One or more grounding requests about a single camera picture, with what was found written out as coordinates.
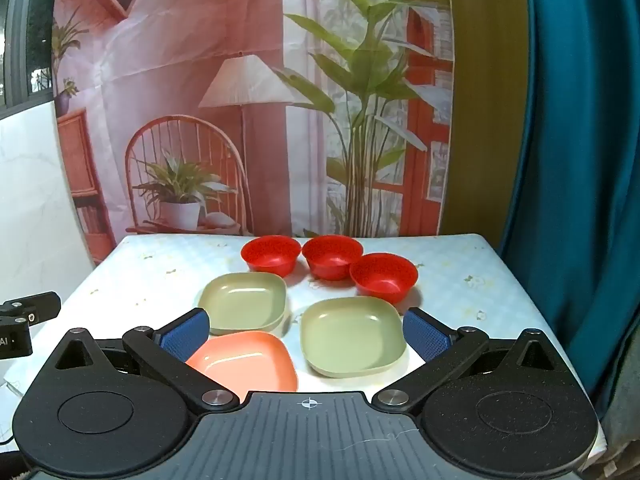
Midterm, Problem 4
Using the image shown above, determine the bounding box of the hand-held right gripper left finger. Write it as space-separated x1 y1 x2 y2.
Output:
50 308 241 414

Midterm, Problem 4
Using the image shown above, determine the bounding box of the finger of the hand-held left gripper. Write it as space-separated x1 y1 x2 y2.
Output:
0 291 62 327

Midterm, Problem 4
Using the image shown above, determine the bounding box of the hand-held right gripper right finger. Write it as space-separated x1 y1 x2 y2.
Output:
373 307 567 415

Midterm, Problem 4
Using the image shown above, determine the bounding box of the green square plate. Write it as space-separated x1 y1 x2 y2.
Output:
299 296 407 378
197 272 289 337

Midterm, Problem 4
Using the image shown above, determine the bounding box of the pink square plate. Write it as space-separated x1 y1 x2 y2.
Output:
185 331 299 402

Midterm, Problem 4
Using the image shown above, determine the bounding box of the red plastic bowl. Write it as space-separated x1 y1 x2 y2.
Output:
241 234 302 279
349 252 419 305
302 234 364 281

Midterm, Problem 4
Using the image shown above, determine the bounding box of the floral tablecloth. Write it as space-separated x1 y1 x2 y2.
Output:
0 232 612 461

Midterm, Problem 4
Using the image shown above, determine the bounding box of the grey cloth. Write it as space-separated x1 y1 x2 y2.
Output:
597 345 640 480

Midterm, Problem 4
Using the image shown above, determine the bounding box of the dark framed window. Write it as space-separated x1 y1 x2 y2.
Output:
0 0 62 113

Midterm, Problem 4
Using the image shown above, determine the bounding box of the printed wall cloth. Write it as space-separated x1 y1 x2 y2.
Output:
52 0 457 267

